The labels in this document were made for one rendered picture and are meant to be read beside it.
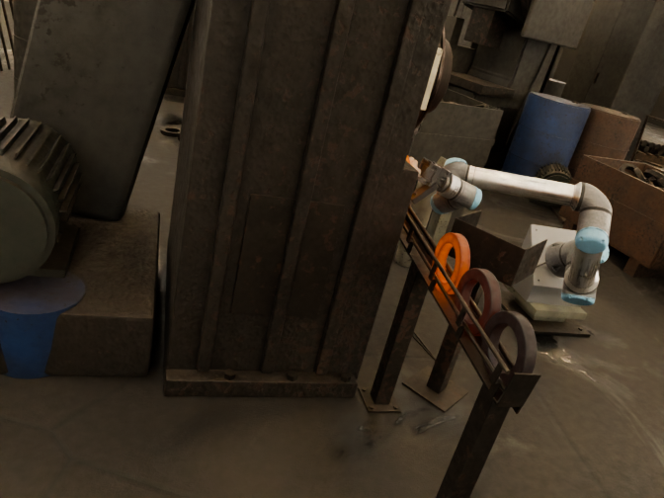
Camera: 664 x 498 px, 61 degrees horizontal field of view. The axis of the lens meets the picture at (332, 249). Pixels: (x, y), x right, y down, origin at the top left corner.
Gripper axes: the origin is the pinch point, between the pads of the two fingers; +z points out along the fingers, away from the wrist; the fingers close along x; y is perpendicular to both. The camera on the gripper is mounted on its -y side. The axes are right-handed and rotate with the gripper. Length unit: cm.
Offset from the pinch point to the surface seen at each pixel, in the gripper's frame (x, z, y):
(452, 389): 29, -56, -66
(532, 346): 96, -4, -10
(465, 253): 59, -2, -5
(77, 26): -45, 118, -12
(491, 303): 79, -2, -10
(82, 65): -45, 112, -25
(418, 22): 32, 34, 42
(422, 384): 26, -45, -69
